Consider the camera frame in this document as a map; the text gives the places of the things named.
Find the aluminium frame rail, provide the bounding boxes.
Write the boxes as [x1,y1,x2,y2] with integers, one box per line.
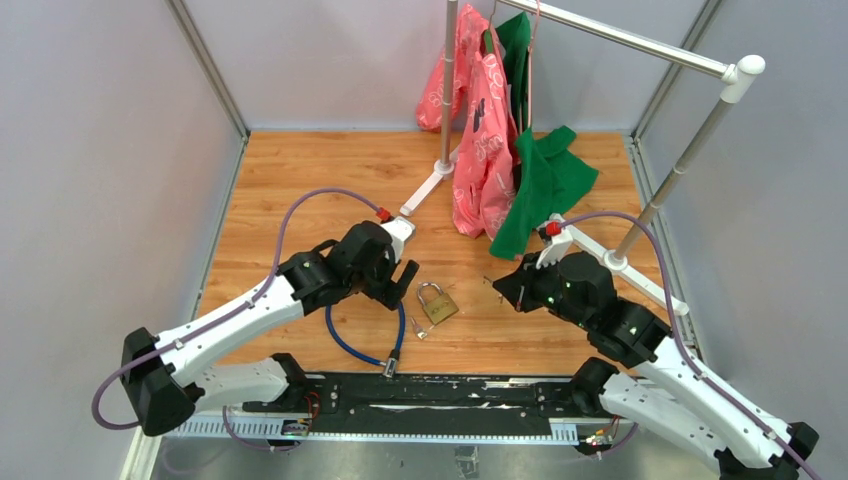
[164,0,250,143]

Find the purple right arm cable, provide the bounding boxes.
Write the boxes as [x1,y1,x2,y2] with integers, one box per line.
[544,210,823,480]

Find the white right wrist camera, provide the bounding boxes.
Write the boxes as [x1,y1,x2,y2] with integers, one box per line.
[536,213,573,269]

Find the blue cable lock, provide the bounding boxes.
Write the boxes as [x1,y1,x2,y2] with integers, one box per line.
[324,300,407,379]

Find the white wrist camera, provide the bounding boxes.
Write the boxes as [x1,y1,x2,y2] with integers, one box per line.
[536,213,573,269]
[381,216,416,264]

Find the small silver cable-lock keys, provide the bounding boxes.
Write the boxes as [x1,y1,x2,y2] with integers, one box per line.
[408,317,428,340]

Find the metal clothes rack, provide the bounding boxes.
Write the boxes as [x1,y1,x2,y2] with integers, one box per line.
[400,1,766,317]

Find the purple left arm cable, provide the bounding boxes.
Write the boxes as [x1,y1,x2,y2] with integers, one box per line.
[91,188,392,432]

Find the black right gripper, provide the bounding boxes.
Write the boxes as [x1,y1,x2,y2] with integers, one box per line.
[494,250,594,332]

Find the pink patterned garment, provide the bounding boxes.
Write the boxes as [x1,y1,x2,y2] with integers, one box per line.
[448,4,517,240]

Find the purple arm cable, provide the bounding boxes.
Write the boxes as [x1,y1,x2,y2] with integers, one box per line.
[91,188,392,432]
[544,210,823,480]

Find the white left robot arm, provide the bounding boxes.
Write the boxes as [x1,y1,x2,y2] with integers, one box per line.
[120,217,418,437]

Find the pink clothes hanger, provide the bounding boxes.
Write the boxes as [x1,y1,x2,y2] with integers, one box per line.
[494,1,541,134]

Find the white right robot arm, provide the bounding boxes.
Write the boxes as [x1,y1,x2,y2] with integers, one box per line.
[493,252,819,479]

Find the silver padlock keys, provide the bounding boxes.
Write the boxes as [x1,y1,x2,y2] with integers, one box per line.
[483,276,504,304]

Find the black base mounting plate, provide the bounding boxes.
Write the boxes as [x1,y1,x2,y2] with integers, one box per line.
[242,372,612,439]

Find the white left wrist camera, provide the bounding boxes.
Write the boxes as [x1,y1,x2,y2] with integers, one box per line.
[381,216,416,264]

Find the brass padlock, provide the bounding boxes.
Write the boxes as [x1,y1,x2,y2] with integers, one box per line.
[416,282,459,326]

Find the green garment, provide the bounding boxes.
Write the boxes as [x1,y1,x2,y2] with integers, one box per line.
[484,10,600,262]

